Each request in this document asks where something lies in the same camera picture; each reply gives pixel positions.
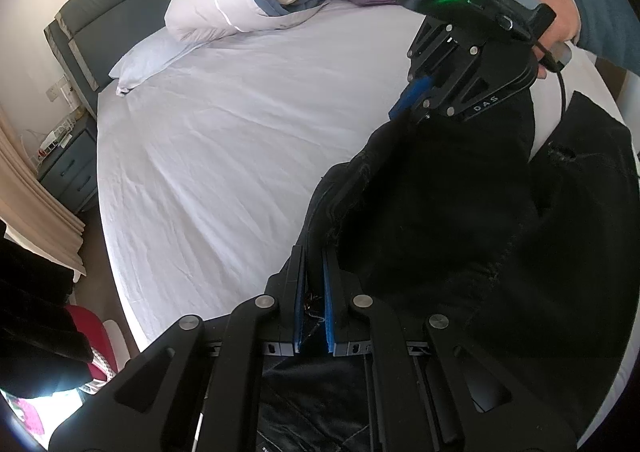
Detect dark grey bedside table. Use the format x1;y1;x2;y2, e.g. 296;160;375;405
38;115;98;214

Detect black chair with clothes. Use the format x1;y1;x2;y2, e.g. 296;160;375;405
1;236;93;399

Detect black pants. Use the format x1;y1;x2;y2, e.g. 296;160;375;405
242;91;639;451

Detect person's right hand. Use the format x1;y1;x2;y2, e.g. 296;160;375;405
515;0;582;80

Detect dark grey upholstered headboard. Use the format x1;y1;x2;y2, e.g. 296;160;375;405
43;0;170;116

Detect white pillow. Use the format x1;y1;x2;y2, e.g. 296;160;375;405
108;27;207;97

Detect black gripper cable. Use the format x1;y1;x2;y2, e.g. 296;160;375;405
531;41;572;128

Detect white bed sheet mattress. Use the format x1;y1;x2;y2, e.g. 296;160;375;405
95;0;640;413

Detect beige curtain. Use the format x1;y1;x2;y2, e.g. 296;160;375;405
1;114;86;280

